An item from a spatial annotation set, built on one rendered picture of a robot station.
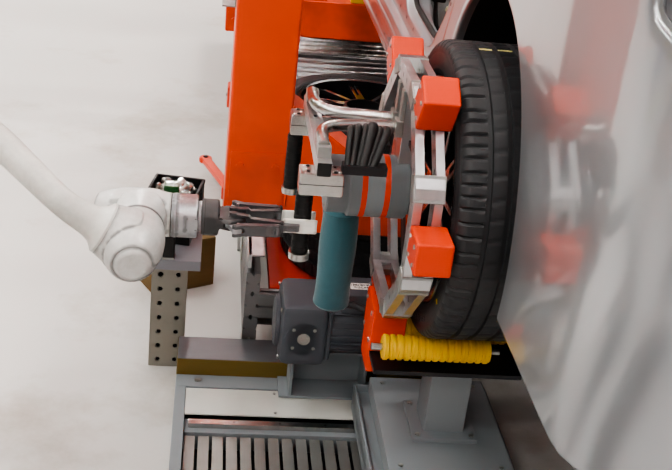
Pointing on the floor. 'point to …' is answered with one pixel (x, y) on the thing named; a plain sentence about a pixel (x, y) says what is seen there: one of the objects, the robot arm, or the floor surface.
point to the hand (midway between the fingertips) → (299, 221)
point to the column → (166, 315)
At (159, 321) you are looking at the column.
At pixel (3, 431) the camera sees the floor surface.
